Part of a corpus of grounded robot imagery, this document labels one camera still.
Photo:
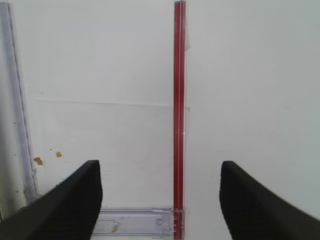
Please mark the right clear divider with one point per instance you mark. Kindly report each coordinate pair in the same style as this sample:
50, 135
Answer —
164, 223

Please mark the right clear long rail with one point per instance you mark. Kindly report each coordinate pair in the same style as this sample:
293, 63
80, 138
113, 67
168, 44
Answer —
11, 58

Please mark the right red acrylic rail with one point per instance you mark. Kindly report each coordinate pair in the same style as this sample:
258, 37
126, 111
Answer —
179, 54

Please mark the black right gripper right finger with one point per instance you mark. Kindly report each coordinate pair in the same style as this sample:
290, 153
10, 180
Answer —
253, 212

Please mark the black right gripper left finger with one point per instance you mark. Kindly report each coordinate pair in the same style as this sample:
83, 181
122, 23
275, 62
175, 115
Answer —
68, 212

